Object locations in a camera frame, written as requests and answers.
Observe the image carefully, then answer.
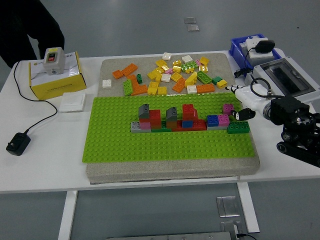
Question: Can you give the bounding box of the metal floor plate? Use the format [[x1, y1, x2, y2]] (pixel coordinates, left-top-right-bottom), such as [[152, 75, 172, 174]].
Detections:
[[219, 221, 249, 235], [216, 196, 241, 218]]

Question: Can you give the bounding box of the white power socket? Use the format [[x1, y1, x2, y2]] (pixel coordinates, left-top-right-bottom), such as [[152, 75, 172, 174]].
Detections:
[[238, 35, 276, 61]]

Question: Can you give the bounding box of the grey-brown foam mat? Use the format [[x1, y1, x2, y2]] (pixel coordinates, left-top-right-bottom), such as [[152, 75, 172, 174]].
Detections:
[[85, 52, 261, 186]]

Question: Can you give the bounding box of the person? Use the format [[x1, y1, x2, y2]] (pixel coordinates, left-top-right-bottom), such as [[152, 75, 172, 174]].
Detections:
[[0, 0, 66, 69]]

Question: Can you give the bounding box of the blue plastic bin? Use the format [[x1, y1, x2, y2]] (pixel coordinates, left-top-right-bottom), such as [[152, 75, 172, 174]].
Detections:
[[228, 33, 283, 71]]

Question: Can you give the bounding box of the red toy brick stack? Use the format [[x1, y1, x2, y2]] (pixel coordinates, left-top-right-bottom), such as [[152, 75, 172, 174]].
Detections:
[[182, 103, 199, 123], [149, 109, 162, 127]]

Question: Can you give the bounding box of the yellow sloped toy brick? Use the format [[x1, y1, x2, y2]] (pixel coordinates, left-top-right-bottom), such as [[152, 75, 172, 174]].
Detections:
[[184, 71, 199, 89]]

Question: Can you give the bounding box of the orange long toy brick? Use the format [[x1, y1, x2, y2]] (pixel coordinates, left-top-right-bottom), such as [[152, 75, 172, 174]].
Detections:
[[126, 74, 141, 94], [195, 83, 217, 95], [121, 63, 139, 77], [130, 84, 149, 97], [171, 77, 187, 94]]

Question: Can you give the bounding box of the grey metal base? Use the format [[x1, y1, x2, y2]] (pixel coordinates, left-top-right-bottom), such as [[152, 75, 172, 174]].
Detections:
[[104, 231, 236, 240]]

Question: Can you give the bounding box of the lime green long brick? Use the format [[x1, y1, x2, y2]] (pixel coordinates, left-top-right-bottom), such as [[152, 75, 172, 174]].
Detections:
[[180, 61, 200, 74], [196, 70, 214, 85], [122, 79, 134, 97]]

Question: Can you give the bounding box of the black plug cable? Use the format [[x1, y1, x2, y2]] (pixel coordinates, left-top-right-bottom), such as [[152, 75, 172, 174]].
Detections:
[[234, 48, 258, 79]]

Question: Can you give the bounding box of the thin black cable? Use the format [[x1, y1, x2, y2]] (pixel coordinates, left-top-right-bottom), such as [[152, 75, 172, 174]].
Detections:
[[236, 232, 258, 240]]

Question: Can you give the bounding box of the grey enclosure with clear lid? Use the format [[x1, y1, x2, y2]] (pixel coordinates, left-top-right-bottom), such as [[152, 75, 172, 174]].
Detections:
[[244, 56, 320, 105]]

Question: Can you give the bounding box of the white table leg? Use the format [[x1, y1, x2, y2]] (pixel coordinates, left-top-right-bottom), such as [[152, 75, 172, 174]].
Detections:
[[57, 191, 79, 240], [236, 181, 261, 234]]

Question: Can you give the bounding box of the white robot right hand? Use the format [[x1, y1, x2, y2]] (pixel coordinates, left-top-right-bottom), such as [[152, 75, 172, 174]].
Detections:
[[224, 84, 267, 122]]

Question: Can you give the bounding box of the grey sloped toy brick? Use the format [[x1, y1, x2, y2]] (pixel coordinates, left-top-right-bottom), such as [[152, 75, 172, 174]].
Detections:
[[138, 103, 151, 120], [166, 106, 179, 123]]

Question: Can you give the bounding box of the black power adapter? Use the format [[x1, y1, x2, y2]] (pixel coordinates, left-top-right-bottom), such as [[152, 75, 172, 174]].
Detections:
[[5, 132, 32, 157]]

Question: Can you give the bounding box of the black adapter cord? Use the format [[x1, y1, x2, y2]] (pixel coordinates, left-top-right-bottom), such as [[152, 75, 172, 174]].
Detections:
[[11, 59, 59, 135]]

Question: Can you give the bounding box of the yellow long toy brick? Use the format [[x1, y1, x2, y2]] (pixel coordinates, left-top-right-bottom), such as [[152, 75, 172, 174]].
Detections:
[[146, 67, 166, 82]]

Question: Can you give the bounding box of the grey push-button switch box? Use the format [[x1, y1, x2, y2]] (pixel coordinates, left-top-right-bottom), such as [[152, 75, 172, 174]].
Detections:
[[42, 47, 66, 76]]

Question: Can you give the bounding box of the black plug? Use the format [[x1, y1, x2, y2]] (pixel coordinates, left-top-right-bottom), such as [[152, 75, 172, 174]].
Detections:
[[255, 39, 276, 54]]

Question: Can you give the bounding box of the green studded baseplate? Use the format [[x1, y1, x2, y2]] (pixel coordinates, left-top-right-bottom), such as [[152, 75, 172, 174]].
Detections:
[[81, 91, 256, 164]]

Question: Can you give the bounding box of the red long toy brick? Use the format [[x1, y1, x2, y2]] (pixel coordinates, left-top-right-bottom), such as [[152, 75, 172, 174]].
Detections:
[[171, 119, 208, 133]]

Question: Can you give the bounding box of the dark green long brick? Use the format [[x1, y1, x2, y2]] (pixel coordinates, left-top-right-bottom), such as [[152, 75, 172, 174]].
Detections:
[[226, 121, 251, 135], [150, 119, 173, 133]]

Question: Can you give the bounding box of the yellow cardboard box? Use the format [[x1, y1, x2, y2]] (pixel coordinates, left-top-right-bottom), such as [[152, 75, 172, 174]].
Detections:
[[28, 51, 88, 101]]

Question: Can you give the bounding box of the white wall switch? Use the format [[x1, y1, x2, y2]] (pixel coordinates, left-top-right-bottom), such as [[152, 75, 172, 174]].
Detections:
[[58, 92, 87, 113]]

